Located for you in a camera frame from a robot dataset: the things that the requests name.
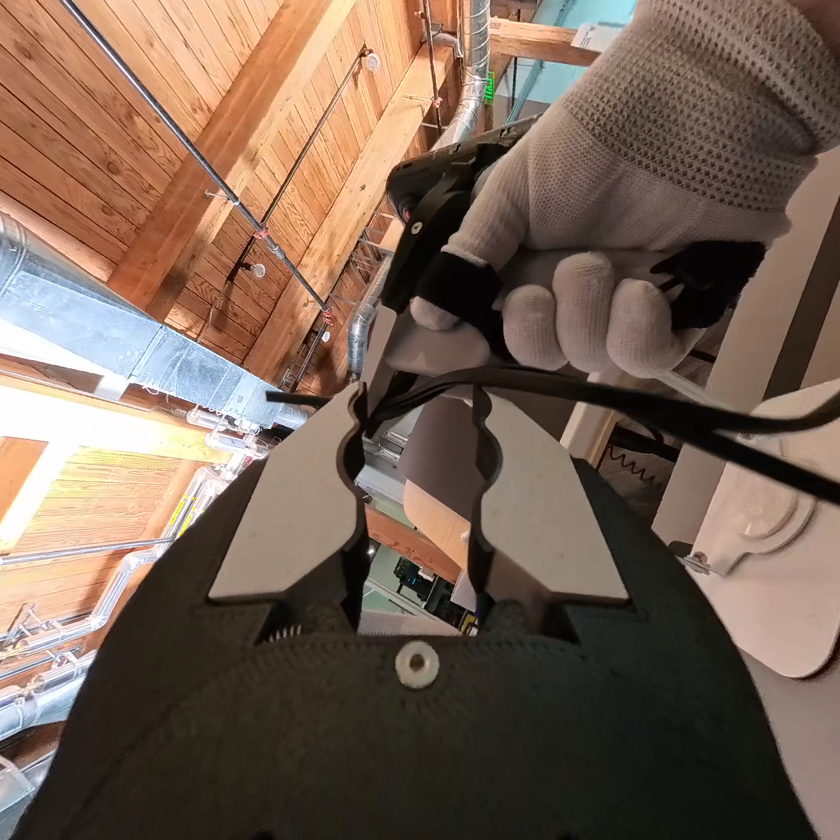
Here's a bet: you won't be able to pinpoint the black rubber cord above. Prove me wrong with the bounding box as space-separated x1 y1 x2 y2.
264 366 840 508

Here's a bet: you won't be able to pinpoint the person's right hand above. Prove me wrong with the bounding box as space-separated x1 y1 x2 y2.
410 0 826 382

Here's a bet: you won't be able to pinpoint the silver spiral ventilation duct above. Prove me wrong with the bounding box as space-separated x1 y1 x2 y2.
453 0 503 142

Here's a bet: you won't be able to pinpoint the silver insulated pipes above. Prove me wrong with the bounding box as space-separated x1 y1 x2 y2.
0 420 273 746

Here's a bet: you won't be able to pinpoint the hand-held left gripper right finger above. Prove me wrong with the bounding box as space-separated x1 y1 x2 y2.
466 386 631 614

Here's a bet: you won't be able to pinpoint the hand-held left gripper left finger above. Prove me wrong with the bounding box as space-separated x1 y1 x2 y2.
207 382 368 627

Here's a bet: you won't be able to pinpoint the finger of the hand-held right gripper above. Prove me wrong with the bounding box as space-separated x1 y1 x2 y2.
384 314 492 378
361 308 403 437

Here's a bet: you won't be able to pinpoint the rectangular metal duct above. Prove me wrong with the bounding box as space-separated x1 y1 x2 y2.
0 213 312 431

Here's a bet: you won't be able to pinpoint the black coiled cord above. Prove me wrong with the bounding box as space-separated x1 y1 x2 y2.
605 445 665 488

